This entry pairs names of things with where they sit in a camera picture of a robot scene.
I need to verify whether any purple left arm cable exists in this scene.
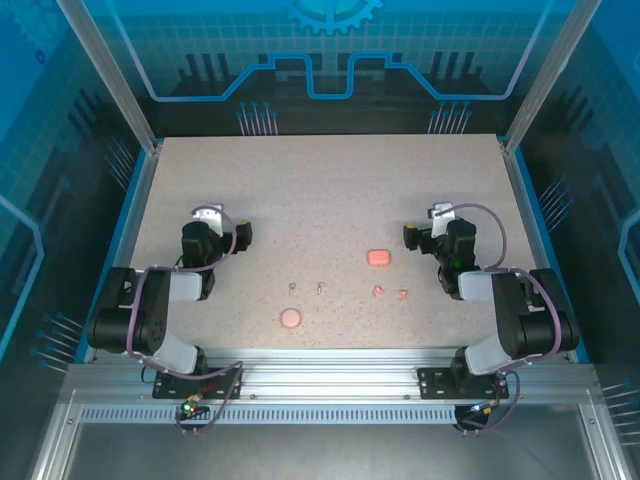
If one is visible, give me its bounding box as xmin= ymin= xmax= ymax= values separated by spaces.
xmin=125 ymin=203 xmax=246 ymax=436

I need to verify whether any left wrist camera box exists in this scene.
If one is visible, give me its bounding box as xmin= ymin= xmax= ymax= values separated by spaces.
xmin=192 ymin=203 xmax=225 ymax=236

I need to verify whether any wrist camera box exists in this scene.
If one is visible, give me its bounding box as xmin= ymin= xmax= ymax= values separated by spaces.
xmin=428 ymin=202 xmax=457 ymax=239
xmin=192 ymin=203 xmax=225 ymax=236

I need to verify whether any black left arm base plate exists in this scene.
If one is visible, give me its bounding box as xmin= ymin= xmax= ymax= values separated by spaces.
xmin=152 ymin=367 xmax=245 ymax=401

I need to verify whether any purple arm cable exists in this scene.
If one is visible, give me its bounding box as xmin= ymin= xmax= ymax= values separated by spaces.
xmin=125 ymin=203 xmax=246 ymax=436
xmin=434 ymin=202 xmax=564 ymax=436

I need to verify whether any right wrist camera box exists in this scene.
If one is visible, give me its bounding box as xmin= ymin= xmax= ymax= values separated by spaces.
xmin=428 ymin=202 xmax=457 ymax=239

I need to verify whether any aluminium frame post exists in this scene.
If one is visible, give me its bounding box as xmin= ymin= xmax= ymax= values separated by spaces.
xmin=502 ymin=0 xmax=606 ymax=156
xmin=54 ymin=0 xmax=164 ymax=154

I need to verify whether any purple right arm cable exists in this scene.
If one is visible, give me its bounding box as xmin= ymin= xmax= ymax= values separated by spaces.
xmin=434 ymin=202 xmax=564 ymax=436

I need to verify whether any slotted aluminium cable duct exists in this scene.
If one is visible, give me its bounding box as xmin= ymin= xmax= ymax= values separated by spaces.
xmin=78 ymin=405 xmax=464 ymax=427

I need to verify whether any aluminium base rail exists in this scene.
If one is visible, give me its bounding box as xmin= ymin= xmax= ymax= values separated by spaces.
xmin=64 ymin=347 xmax=599 ymax=407

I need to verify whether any blue table edge strip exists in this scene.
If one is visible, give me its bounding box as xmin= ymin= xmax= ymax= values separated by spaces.
xmin=514 ymin=147 xmax=591 ymax=364
xmin=74 ymin=144 xmax=154 ymax=364

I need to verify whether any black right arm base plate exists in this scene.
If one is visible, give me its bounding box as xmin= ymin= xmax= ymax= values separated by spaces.
xmin=417 ymin=367 xmax=510 ymax=401

